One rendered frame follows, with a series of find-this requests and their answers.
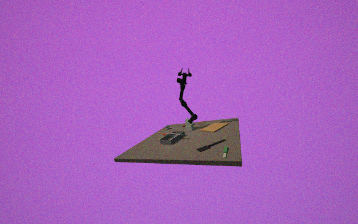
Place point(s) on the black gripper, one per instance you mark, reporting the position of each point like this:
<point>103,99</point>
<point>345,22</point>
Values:
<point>184,75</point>

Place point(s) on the light brown wooden board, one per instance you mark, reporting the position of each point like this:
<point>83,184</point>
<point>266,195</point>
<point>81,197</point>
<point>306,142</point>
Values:
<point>214,127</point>

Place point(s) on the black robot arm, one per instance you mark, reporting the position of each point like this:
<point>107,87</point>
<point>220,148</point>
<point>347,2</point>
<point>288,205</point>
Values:
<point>183,103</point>

